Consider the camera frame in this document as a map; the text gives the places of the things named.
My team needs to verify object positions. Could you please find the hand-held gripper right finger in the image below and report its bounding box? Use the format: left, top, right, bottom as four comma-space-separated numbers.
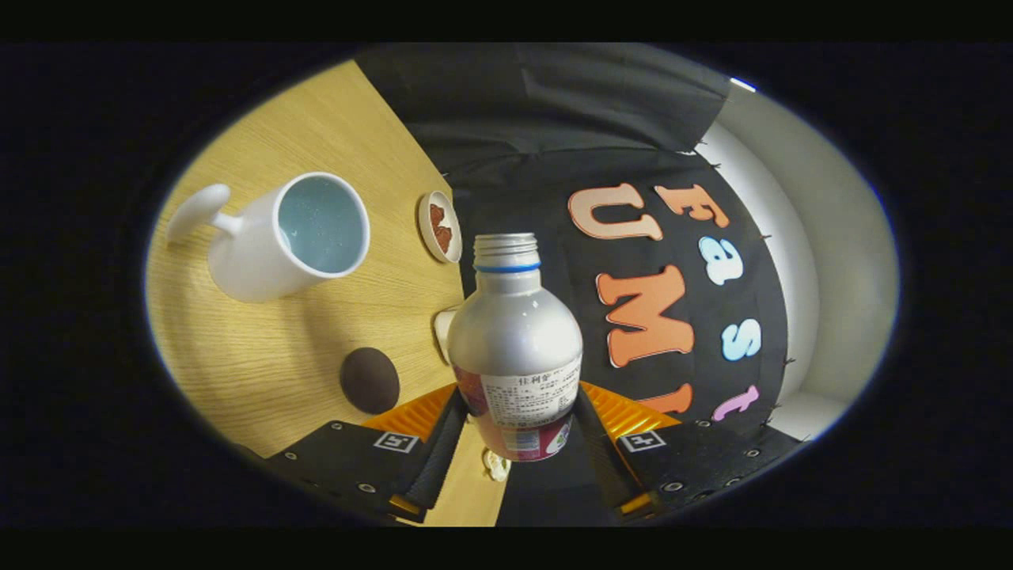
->
574, 380, 804, 520

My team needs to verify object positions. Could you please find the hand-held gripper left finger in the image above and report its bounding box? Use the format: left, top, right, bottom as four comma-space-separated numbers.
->
265, 384, 468, 524

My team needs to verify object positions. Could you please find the white plate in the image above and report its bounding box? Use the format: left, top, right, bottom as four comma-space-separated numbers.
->
417, 191, 464, 264

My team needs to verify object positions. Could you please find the wooden table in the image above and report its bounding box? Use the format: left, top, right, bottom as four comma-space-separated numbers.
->
145, 59, 507, 527

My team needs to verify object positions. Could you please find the dark round coaster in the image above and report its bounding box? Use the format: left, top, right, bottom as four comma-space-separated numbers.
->
340, 347, 400, 415

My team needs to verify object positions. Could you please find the white toaster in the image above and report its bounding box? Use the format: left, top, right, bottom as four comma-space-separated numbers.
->
434, 309, 461, 367

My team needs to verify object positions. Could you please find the white cup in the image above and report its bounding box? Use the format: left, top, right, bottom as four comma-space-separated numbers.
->
165, 172, 371, 303

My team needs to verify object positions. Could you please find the silver juice bottle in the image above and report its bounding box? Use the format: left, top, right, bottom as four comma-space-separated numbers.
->
447, 233, 584, 462

